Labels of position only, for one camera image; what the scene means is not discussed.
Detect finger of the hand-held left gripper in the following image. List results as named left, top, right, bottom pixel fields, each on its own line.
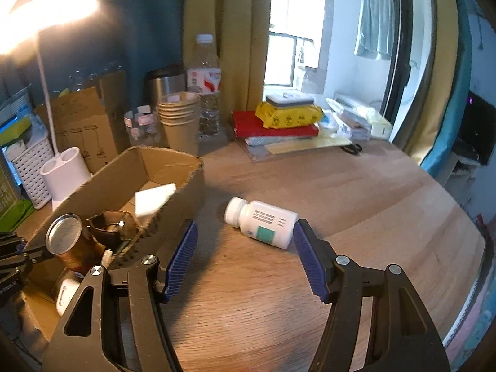
left=0, top=232, right=27, bottom=256
left=0, top=242, right=53, bottom=280

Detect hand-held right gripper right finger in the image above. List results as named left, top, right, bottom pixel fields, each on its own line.
left=292, top=219, right=452, bottom=372

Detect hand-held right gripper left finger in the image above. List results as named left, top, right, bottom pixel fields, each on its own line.
left=41, top=219, right=199, bottom=372

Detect red metal can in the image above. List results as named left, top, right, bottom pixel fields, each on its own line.
left=45, top=213, right=107, bottom=276

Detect white earbuds case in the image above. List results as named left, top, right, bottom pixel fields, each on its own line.
left=55, top=278, right=82, bottom=316

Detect white pill bottle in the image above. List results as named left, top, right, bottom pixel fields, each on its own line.
left=224, top=196, right=298, bottom=249

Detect white wall charger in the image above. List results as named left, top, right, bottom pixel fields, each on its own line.
left=134, top=183, right=178, bottom=218

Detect wristwatch with dark band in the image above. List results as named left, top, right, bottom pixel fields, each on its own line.
left=86, top=210, right=144, bottom=246

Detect cardboard box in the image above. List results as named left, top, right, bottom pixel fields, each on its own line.
left=17, top=145, right=205, bottom=342

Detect white woven plastic basket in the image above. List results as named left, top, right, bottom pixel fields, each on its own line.
left=6, top=128, right=55, bottom=210

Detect white desk lamp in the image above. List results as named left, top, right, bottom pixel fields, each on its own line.
left=0, top=0, right=99, bottom=212

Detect yellow green sponge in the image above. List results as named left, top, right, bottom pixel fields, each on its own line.
left=0, top=116, right=33, bottom=146

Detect beige paper envelope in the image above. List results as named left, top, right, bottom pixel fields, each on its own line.
left=265, top=134, right=351, bottom=155

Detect stack of paper cups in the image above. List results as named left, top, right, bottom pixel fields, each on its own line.
left=157, top=92, right=201, bottom=156

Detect glass jar with stickers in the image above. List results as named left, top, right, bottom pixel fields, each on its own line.
left=124, top=104, right=161, bottom=148

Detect printed cardboard lamp package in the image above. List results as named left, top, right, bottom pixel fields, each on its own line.
left=35, top=70, right=130, bottom=175

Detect clear plastic bag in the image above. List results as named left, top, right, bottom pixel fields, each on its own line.
left=0, top=85, right=43, bottom=132

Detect yellow wipes packet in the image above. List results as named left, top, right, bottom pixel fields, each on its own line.
left=255, top=101, right=324, bottom=129

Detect red book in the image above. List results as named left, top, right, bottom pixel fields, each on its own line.
left=232, top=109, right=320, bottom=139

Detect pale yellow box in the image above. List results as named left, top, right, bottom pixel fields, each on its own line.
left=368, top=110, right=394, bottom=139

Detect grey white power bank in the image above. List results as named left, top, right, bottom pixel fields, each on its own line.
left=265, top=92, right=314, bottom=108

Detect steel thermos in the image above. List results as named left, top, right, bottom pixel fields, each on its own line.
left=145, top=66, right=187, bottom=105

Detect white computer desk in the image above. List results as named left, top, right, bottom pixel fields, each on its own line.
left=445, top=151, right=485, bottom=210

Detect clear water bottle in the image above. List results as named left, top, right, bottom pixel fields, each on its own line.
left=187, top=34, right=222, bottom=140

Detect blue printed blanket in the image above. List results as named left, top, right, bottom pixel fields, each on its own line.
left=442, top=263, right=496, bottom=361

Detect black monitor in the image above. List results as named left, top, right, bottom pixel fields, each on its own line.
left=459, top=91, right=496, bottom=165

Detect yellow curtain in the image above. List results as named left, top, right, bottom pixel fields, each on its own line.
left=395, top=0, right=466, bottom=165
left=182, top=0, right=274, bottom=140

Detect teal curtain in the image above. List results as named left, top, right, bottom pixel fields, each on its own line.
left=420, top=0, right=477, bottom=179
left=0, top=0, right=190, bottom=97

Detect hanging grey clothes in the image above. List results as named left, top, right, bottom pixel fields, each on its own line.
left=353, top=0, right=396, bottom=61

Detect balcony window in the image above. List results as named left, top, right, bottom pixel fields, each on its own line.
left=265, top=0, right=330, bottom=88

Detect black sliding door frame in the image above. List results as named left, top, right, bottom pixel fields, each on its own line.
left=380, top=0, right=435, bottom=125

